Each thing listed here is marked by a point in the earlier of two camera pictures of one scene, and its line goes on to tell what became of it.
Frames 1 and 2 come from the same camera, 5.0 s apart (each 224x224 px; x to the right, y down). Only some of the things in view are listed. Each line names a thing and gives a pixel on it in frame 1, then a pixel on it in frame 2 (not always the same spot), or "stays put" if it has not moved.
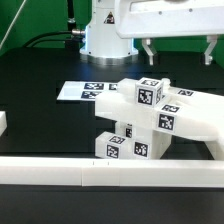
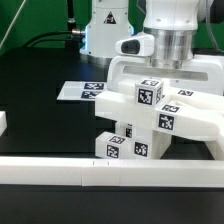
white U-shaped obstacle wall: [108, 172] stays put
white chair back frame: [185, 113] stays put
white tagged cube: [149, 92] stays put
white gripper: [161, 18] → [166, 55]
